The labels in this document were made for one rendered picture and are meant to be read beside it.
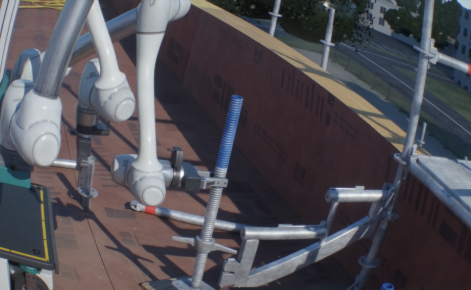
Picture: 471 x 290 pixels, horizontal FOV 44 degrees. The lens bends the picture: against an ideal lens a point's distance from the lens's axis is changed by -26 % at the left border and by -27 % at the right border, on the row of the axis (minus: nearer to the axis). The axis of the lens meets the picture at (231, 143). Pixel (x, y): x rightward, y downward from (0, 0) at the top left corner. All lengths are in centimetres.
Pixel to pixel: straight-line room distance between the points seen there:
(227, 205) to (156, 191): 174
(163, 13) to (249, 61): 256
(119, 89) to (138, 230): 148
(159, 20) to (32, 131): 68
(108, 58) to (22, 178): 48
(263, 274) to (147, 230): 83
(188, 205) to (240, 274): 116
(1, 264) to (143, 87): 88
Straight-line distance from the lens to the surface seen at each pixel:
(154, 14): 226
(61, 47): 183
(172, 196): 387
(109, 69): 199
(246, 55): 486
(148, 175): 223
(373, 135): 332
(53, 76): 185
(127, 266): 301
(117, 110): 198
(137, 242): 327
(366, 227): 288
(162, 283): 290
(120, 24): 249
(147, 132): 224
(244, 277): 274
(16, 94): 201
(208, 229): 257
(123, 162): 237
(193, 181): 242
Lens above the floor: 147
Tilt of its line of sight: 18 degrees down
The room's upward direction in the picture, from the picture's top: 13 degrees clockwise
